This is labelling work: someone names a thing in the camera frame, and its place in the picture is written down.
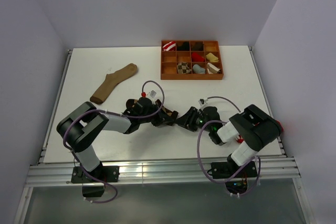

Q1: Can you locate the yellow rolled sock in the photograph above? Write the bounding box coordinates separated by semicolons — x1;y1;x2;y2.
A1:
206;52;219;62

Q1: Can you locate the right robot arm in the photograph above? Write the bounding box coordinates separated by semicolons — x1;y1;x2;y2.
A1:
175;104;284;177

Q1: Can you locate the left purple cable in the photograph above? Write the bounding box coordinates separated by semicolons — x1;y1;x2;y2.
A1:
62;80;165;204

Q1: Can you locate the grey sock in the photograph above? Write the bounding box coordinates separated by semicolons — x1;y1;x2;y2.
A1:
192;64;206;74

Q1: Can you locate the white brown rolled sock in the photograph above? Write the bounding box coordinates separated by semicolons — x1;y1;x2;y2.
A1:
206;62;222;74

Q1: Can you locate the red white striped rolled sock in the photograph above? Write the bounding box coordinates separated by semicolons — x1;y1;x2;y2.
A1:
162;41;176;51

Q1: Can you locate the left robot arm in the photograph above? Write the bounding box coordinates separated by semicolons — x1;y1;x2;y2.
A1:
56;97;178;182

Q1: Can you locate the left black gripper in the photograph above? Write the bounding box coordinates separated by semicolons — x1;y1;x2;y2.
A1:
139;102;173;127

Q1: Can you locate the dark argyle sock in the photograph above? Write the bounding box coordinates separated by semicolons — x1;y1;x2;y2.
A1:
123;97;175;119

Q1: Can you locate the orange compartment tray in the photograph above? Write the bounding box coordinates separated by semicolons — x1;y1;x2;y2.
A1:
160;39;224;80

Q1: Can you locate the aluminium frame rail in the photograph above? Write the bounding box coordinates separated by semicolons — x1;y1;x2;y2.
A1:
24;157;301;187

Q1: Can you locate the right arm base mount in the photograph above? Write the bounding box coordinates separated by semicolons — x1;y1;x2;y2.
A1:
207;161;258;195

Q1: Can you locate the beige argyle sock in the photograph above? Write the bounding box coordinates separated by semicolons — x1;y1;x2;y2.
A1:
176;62;192;74

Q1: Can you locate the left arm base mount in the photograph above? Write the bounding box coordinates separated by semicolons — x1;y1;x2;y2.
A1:
70;165;119;198

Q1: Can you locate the black rolled sock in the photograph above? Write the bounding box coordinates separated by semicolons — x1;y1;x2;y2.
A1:
176;41;190;51

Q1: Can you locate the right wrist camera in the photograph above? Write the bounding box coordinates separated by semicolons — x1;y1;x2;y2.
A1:
198;98;208;107

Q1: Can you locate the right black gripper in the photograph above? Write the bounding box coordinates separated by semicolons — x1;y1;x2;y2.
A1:
174;106;212;132

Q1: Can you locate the dark brown rolled sock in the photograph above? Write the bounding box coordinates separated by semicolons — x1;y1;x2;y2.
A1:
191;41;204;51

